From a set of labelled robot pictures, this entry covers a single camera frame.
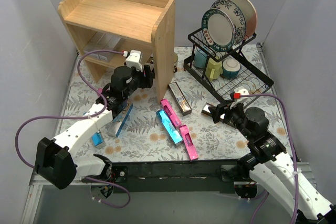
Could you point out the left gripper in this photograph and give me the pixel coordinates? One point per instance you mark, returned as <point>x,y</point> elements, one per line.
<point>148,75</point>

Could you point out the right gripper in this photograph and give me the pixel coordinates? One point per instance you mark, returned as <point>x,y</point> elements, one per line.
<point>220,111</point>

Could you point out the silver black RO toothpaste box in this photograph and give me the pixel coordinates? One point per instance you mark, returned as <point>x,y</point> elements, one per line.
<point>206,112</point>

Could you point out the brown silver RO toothpaste box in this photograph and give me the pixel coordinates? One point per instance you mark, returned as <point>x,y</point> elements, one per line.
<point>150,59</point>

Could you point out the dark striped toothpaste box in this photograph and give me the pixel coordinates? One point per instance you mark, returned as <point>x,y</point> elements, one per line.
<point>180,98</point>

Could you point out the white toothpaste box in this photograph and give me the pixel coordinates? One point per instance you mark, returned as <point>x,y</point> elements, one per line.
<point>113,44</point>

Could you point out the silver Protefix toothpaste box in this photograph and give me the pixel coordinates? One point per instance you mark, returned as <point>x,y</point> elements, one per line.
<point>103,42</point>

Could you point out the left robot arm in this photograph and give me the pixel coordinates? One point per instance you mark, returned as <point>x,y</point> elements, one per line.
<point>55,159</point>

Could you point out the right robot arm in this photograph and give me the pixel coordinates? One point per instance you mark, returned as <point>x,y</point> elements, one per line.
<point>270,165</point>

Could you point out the yellow mug behind shelf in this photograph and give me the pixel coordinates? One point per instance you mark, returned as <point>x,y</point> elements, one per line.
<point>175,58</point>

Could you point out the wooden two-tier shelf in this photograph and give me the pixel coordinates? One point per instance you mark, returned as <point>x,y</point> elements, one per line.
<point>144,25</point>

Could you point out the pink toothpaste box centre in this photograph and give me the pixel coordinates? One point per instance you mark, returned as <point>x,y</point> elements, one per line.
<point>167,108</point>

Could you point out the pink toothpaste box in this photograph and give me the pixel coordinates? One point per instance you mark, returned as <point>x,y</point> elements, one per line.
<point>188,142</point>
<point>167,108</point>

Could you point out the pink toothpaste box front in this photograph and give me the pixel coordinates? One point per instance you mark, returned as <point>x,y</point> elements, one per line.
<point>188,142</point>

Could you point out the yellow green mug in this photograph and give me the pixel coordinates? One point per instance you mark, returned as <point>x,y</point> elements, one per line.
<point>213,69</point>

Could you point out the cyan toothpaste box centre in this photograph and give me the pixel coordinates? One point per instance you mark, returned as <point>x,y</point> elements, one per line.
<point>171,130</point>

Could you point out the cyan toothpaste box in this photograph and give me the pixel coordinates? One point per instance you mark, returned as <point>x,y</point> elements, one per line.
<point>97,140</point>
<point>171,130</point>

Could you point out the teal and white bowl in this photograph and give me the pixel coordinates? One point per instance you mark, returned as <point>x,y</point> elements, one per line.
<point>231,68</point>

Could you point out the light blue mug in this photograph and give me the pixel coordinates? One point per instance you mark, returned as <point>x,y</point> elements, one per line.
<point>200,58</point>

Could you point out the silver blue RO toothpaste box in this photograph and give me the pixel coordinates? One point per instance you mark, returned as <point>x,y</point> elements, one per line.
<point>115,127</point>

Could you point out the cyan toothpaste box left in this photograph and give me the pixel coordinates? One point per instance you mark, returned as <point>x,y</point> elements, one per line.
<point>97,140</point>

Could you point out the green rimmed white plate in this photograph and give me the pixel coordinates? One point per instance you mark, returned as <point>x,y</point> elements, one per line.
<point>218,30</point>

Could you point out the blue floral patterned plate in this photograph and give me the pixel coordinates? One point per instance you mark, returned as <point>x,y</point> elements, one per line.
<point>236,16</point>

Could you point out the beige and pink plate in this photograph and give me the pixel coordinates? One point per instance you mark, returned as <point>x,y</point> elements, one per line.
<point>250,15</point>

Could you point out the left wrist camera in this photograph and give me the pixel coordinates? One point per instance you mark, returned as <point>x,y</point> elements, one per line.
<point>133,59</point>

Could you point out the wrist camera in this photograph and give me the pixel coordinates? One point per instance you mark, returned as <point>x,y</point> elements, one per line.
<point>238,96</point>
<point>133,59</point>

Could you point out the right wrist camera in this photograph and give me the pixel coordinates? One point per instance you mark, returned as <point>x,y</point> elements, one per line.
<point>238,96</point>

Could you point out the black wire dish rack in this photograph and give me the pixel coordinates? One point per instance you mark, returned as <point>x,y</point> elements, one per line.
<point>250,77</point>

